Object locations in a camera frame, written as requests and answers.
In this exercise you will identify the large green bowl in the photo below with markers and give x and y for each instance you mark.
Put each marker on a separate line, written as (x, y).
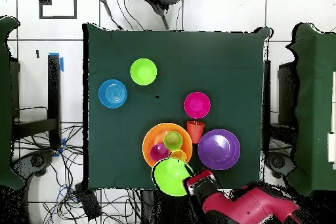
(169, 179)

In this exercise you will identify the yellow cup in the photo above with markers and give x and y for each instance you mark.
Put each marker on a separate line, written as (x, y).
(178, 155)

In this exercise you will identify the green cup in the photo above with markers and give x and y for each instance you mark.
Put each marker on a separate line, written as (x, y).
(173, 140)

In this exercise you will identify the purple cup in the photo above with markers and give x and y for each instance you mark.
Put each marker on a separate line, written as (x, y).
(158, 151)

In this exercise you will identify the large orange bowl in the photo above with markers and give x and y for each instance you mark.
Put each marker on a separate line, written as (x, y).
(152, 137)

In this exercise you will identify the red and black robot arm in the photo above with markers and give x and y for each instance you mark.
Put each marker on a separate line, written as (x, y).
(246, 205)

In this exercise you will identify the purple bowl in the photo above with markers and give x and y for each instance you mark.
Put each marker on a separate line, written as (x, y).
(218, 150)

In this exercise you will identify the red-orange cup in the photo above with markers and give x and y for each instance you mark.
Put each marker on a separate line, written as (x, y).
(195, 132)

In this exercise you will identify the pink bowl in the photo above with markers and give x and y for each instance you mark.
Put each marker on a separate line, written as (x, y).
(197, 105)

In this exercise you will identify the black power strip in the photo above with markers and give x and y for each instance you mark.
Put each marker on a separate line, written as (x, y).
(88, 203)

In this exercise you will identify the dark green table cloth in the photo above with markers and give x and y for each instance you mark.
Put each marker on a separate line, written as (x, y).
(183, 58)

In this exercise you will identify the small green bowl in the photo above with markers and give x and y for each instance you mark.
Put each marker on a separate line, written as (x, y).
(143, 71)

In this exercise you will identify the blue bowl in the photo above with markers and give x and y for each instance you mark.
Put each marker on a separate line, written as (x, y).
(112, 94)

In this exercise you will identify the white box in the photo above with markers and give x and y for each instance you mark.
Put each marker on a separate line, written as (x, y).
(332, 147)

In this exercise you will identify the green cloth covered side table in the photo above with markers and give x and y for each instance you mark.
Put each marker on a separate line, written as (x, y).
(315, 103)
(5, 103)

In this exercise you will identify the black metal stand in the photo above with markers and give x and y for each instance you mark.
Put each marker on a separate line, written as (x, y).
(53, 90)

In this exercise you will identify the blue tape strip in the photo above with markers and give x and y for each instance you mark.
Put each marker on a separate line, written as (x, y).
(62, 64)

